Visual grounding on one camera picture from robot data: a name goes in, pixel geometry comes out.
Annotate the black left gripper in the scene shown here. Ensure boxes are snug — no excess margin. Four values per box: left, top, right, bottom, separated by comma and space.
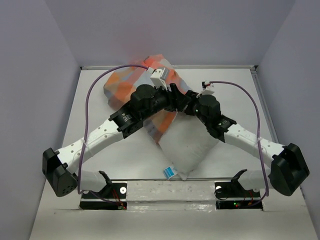
140, 82, 192, 122

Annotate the white pillow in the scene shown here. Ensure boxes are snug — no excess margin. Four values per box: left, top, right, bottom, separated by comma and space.
158, 112, 219, 180

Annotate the orange blue checked pillowcase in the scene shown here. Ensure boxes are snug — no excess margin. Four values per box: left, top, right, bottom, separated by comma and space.
103, 54, 191, 143

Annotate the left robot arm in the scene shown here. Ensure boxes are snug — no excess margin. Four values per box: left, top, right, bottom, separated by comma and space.
42, 83, 191, 198

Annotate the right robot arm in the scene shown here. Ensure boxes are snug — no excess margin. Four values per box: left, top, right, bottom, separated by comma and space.
184, 90, 310, 196

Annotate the blue pillow label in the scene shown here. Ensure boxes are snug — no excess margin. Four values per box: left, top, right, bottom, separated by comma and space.
162, 165, 178, 180

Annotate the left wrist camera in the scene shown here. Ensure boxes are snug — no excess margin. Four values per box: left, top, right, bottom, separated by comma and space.
150, 67, 170, 90

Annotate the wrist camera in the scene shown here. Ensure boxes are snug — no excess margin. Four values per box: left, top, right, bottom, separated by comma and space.
196, 81, 215, 98
150, 67, 170, 90

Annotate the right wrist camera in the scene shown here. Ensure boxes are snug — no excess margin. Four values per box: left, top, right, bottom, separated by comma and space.
196, 81, 215, 98

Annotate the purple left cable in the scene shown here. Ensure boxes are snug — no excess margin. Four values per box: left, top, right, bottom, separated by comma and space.
76, 64, 151, 195

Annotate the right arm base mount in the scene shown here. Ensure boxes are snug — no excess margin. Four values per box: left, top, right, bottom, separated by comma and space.
214, 169, 263, 210

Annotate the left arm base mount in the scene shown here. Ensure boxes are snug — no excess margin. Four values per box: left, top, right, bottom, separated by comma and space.
79, 171, 128, 211

